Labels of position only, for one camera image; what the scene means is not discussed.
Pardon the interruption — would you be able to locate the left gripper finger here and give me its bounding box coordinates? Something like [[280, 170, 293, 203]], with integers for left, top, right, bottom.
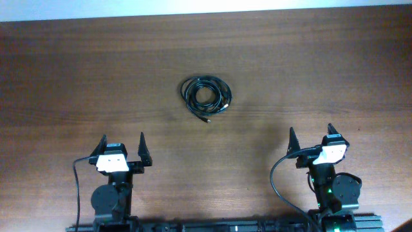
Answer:
[[90, 135, 107, 157], [138, 132, 153, 166]]

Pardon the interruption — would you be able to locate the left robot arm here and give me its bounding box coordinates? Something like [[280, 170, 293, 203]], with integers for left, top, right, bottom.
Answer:
[[89, 133, 153, 232]]

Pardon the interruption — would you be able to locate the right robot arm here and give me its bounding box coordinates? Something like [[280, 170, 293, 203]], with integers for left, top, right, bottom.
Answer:
[[286, 124, 362, 231]]

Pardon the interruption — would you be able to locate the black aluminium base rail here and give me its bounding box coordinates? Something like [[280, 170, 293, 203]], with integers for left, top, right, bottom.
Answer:
[[65, 215, 384, 232]]

